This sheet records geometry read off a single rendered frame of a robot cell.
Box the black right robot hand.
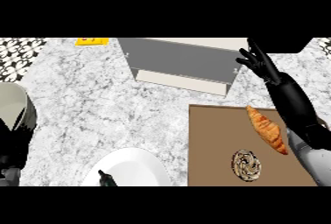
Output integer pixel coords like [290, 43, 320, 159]
[236, 38, 286, 85]

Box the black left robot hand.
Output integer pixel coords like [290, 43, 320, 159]
[98, 169, 120, 187]

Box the black appliance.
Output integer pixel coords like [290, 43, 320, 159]
[247, 37, 315, 54]

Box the brown rectangular tray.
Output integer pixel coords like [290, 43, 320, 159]
[187, 103, 321, 187]

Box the white plate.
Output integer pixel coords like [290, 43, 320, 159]
[79, 147, 174, 187]

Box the grey and cream tiered shelf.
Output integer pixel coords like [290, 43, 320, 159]
[117, 38, 252, 97]

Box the yellow box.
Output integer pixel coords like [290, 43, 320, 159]
[75, 38, 110, 47]

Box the golden croissant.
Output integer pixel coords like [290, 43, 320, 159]
[244, 105, 290, 156]

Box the round swirl pastry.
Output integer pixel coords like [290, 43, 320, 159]
[231, 149, 265, 183]

